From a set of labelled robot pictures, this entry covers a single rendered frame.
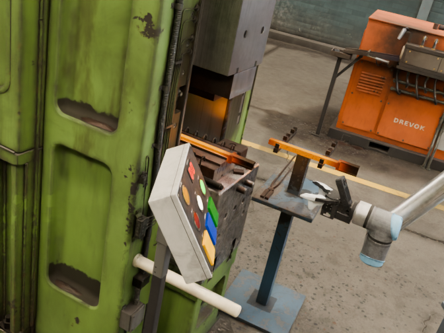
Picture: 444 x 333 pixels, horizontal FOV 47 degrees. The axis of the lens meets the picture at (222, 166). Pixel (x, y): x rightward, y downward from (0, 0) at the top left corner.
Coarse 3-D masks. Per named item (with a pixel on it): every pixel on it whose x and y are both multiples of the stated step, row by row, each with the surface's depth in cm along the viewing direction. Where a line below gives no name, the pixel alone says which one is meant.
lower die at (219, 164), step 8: (192, 136) 219; (192, 144) 210; (216, 144) 216; (200, 152) 207; (208, 152) 207; (232, 152) 212; (208, 160) 202; (216, 160) 203; (224, 160) 204; (200, 168) 200; (208, 168) 198; (216, 168) 199; (224, 168) 206; (232, 168) 215; (208, 176) 199; (216, 176) 201
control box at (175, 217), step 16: (176, 160) 152; (192, 160) 158; (160, 176) 145; (176, 176) 141; (192, 176) 152; (160, 192) 135; (176, 192) 132; (192, 192) 147; (208, 192) 167; (160, 208) 133; (176, 208) 133; (192, 208) 142; (160, 224) 135; (176, 224) 135; (192, 224) 138; (176, 240) 137; (192, 240) 137; (176, 256) 140; (192, 256) 139; (192, 272) 142; (208, 272) 141
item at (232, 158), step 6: (180, 138) 213; (186, 138) 212; (192, 138) 213; (198, 144) 210; (204, 144) 210; (210, 150) 208; (216, 150) 207; (222, 150) 208; (228, 156) 205; (234, 156) 204; (240, 156) 206; (228, 162) 205; (234, 162) 205; (240, 162) 204; (246, 162) 202; (252, 162) 203; (252, 168) 203
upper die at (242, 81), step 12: (192, 72) 188; (204, 72) 186; (240, 72) 185; (252, 72) 196; (192, 84) 189; (204, 84) 187; (216, 84) 185; (228, 84) 183; (240, 84) 189; (228, 96) 184
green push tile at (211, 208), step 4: (212, 200) 166; (208, 204) 161; (212, 204) 164; (208, 208) 159; (212, 208) 162; (212, 212) 161; (216, 212) 166; (212, 216) 161; (216, 216) 165; (216, 220) 163; (216, 224) 162
